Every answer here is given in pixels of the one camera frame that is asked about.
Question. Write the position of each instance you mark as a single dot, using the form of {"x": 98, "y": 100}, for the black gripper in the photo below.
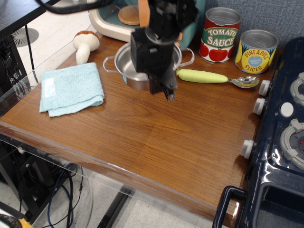
{"x": 154, "y": 60}

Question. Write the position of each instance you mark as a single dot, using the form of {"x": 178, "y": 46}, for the small stainless steel pan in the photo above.
{"x": 138, "y": 80}

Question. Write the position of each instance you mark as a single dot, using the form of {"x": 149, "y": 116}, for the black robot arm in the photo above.
{"x": 168, "y": 18}

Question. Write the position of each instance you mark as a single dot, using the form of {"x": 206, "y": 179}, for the light blue folded cloth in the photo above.
{"x": 70, "y": 90}

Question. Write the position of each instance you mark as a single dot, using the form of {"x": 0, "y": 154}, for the orange toy plate in microwave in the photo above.
{"x": 129, "y": 15}

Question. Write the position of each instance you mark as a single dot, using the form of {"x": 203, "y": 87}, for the toy microwave oven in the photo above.
{"x": 106, "y": 21}

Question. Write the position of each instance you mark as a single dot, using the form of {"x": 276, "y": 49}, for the tomato sauce can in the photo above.
{"x": 219, "y": 34}

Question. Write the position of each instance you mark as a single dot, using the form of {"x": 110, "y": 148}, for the plush mushroom toy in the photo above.
{"x": 85, "y": 42}

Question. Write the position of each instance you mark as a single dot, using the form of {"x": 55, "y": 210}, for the white stove knob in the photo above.
{"x": 259, "y": 106}
{"x": 265, "y": 84}
{"x": 247, "y": 148}

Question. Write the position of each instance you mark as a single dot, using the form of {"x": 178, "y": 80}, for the pineapple slices can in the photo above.
{"x": 256, "y": 51}

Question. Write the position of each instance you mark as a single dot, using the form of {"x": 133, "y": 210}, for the dark blue toy stove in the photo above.
{"x": 274, "y": 192}

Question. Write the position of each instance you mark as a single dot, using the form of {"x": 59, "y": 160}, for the black desk top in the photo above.
{"x": 15, "y": 14}

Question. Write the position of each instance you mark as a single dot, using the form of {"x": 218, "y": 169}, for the spoon with green carrot handle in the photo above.
{"x": 214, "y": 78}

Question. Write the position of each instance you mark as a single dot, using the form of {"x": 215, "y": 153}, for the black table leg frame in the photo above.
{"x": 114, "y": 209}

